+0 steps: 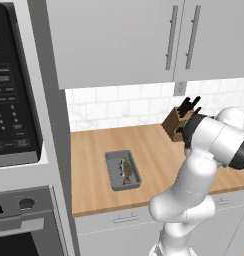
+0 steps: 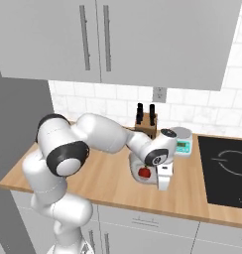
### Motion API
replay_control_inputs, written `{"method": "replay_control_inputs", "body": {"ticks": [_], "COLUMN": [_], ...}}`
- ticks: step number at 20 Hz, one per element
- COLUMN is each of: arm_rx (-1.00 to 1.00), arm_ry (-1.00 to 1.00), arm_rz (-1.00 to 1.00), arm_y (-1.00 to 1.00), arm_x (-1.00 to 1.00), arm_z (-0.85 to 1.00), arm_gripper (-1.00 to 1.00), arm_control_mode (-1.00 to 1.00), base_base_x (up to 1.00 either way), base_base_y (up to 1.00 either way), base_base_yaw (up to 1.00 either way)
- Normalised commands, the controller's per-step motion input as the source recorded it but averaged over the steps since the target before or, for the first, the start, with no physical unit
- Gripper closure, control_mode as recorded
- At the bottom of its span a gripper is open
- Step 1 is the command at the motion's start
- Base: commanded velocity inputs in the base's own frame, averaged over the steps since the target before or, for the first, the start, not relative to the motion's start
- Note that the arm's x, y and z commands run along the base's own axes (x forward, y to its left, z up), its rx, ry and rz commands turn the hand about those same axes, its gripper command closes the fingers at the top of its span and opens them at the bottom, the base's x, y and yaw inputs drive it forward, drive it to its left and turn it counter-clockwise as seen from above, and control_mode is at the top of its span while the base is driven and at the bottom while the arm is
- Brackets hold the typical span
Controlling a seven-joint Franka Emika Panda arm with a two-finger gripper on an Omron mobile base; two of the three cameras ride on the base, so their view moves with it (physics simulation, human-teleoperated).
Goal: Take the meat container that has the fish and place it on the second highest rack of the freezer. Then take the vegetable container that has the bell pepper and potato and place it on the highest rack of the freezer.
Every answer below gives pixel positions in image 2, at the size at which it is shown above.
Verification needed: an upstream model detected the wooden knife block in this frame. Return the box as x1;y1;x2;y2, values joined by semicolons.
134;112;159;140

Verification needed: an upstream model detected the white kitchen scale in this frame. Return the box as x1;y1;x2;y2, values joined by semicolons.
168;126;193;159

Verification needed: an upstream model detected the wide grey drawer front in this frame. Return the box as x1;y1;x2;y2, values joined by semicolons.
97;204;200;240

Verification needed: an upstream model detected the black hob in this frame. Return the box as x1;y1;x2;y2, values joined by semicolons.
197;135;242;210

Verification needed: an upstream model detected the white vegetable container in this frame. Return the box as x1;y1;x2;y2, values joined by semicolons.
128;152;161;187

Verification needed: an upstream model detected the grey lower cupboard handle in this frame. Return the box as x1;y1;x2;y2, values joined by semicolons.
103;232;111;254
88;229;96;253

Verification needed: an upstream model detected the wide grey upper cupboard door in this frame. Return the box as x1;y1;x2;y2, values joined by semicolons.
94;0;242;92

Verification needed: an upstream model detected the grey drawer handle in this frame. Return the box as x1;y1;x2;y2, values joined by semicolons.
131;215;161;228

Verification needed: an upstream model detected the grey wall outlet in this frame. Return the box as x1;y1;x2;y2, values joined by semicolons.
152;86;168;104

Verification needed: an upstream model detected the red bell pepper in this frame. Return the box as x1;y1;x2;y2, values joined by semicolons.
138;166;153;180

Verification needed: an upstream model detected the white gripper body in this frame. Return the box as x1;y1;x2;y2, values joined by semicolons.
156;170;174;191

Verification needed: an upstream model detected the grey drawer front under hob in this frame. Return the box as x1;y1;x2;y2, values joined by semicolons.
193;221;242;254

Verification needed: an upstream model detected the grey cupboard handle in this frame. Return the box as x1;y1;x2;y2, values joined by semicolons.
103;232;111;254
78;4;92;71
102;4;113;72
88;229;96;253

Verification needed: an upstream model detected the black knife handle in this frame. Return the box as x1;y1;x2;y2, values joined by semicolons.
149;103;157;127
136;102;144;126

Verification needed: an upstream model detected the grey fridge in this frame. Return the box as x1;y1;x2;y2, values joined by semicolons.
0;53;56;254

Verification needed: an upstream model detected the grey upper cupboard handle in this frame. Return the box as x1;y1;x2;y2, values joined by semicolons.
78;4;92;71
102;4;113;72

